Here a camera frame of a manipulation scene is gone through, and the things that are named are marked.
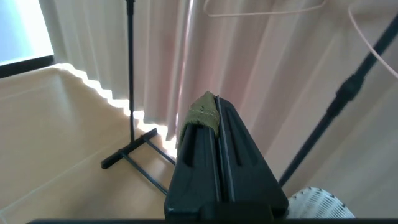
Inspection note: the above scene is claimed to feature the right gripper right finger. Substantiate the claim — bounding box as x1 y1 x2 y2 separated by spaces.
216 96 289 218

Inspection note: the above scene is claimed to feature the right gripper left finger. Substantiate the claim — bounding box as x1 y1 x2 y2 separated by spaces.
164 124 224 218

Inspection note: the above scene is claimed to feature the green printed shirt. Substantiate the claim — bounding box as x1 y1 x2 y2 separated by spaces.
177 90 221 151

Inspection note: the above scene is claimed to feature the pink clothes hanger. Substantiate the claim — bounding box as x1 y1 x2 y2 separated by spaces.
203 0 328 18
347 2 398 80

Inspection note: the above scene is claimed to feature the white laundry basket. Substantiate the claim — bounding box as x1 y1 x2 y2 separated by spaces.
285 186 356 219

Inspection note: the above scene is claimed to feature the black clothes rack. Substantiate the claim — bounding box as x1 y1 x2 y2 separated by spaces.
100 0 398 197

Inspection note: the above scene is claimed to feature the beige curtain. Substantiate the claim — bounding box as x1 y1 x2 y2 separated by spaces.
39 0 398 218

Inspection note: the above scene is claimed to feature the window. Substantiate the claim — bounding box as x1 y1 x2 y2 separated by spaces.
0 0 56 79

